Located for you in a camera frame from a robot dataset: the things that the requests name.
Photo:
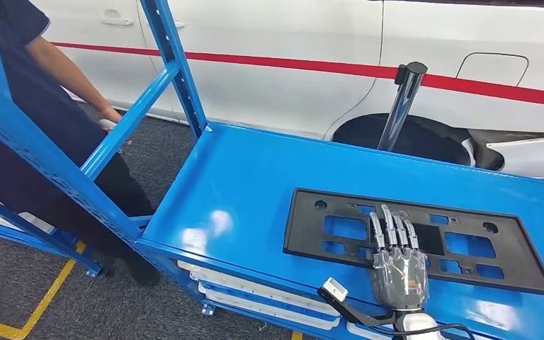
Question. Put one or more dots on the chrome stanchion post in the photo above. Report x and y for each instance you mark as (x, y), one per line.
(401, 112)

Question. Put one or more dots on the black plastic bracket part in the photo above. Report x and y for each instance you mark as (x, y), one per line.
(309, 234)

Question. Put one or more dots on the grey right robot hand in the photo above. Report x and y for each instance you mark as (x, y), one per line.
(401, 277)

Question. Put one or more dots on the person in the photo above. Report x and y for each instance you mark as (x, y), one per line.
(51, 117)

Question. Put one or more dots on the white ribbed plastic panel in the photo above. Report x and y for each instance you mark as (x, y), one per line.
(35, 223)
(276, 314)
(253, 285)

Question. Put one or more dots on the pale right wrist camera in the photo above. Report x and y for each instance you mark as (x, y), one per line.
(334, 289)

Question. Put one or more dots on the person's hand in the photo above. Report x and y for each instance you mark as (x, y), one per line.
(111, 115)

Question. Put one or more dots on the white car red stripe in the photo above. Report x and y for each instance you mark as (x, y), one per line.
(276, 94)

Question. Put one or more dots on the yellow tape floor square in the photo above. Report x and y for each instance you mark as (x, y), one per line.
(50, 295)

